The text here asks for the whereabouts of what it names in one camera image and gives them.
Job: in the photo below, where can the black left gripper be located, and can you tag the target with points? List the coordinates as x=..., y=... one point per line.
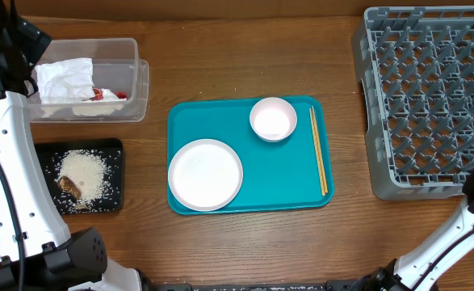
x=31, y=40

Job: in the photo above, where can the white napkin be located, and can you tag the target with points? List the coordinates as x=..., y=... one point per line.
x=69, y=84

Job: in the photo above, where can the red snack wrapper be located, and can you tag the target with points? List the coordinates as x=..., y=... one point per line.
x=99, y=94

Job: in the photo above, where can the pink white bowl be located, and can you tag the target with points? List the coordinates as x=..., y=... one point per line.
x=273, y=119

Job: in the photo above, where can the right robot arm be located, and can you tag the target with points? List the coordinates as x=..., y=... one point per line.
x=421, y=268

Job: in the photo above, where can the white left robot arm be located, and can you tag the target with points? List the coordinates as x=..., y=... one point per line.
x=37, y=250

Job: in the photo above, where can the grey dishwasher rack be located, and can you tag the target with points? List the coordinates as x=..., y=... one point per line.
x=416, y=67

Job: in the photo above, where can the clear plastic bin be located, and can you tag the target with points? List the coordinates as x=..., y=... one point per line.
x=116, y=67

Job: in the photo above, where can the black plastic tray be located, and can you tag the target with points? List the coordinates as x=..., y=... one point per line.
x=111, y=178

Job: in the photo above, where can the pile of white rice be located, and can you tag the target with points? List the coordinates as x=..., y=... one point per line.
x=83, y=174

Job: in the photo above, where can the brown food scrap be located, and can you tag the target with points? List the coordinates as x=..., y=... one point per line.
x=67, y=185

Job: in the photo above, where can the white round plate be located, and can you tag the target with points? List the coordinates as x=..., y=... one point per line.
x=205, y=175

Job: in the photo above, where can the teal serving tray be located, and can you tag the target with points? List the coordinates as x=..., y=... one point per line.
x=295, y=173

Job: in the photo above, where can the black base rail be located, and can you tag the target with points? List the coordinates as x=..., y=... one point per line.
x=330, y=285

